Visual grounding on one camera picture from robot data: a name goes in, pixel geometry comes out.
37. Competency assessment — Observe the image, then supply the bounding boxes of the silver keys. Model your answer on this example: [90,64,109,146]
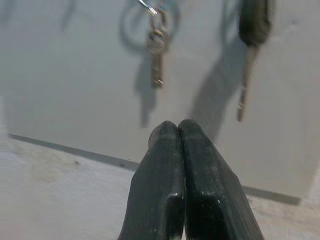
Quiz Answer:
[146,7,169,90]

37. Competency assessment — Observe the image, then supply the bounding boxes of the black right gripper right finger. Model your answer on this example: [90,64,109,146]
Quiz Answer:
[177,119,265,240]

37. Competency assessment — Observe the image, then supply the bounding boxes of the black-headed car key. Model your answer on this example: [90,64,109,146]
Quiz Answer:
[236,0,273,123]

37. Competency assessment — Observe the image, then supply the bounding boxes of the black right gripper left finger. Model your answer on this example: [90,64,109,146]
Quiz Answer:
[117,120,187,240]

